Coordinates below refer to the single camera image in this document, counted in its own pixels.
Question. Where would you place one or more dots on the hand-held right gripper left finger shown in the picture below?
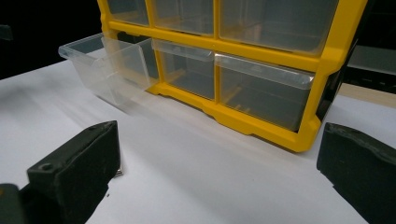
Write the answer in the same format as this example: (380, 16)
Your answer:
(77, 161)

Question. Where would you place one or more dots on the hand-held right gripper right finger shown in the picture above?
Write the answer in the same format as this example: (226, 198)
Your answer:
(364, 174)

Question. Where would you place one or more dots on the wooden board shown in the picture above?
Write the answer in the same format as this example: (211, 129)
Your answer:
(367, 95)

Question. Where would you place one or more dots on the pulled-out clear plastic drawer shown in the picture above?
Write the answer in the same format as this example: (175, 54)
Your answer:
(102, 67)

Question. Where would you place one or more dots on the grey panel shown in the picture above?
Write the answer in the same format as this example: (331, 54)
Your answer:
(373, 59)

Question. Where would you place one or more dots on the wide clear plastic drawer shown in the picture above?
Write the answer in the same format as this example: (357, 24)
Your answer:
(274, 23)
(264, 93)

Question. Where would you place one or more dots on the narrow clear plastic drawer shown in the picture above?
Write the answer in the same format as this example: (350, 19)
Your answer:
(183, 15)
(129, 11)
(186, 71)

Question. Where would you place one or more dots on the yellow plastic drawer cabinet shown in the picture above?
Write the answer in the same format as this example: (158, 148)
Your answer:
(271, 63)

